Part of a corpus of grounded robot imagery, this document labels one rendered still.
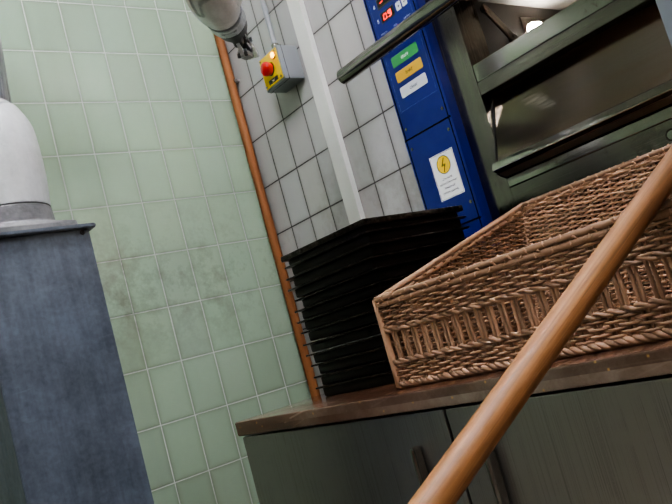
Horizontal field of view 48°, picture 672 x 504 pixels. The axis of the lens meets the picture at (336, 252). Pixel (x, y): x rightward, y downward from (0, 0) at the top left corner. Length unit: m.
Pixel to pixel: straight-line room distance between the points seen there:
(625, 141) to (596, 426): 0.69
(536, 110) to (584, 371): 0.79
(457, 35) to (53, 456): 1.17
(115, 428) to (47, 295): 0.25
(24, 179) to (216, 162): 0.99
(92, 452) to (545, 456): 0.73
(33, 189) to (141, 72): 0.97
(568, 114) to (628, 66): 0.14
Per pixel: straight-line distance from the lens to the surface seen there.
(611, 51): 1.54
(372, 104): 1.94
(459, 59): 1.74
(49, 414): 1.32
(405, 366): 1.22
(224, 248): 2.23
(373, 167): 1.95
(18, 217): 1.40
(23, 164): 1.43
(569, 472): 1.01
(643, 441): 0.94
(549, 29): 1.60
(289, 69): 2.13
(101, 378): 1.36
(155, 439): 2.05
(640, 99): 1.44
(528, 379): 0.69
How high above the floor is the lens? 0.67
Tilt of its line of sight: 7 degrees up
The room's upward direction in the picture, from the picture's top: 16 degrees counter-clockwise
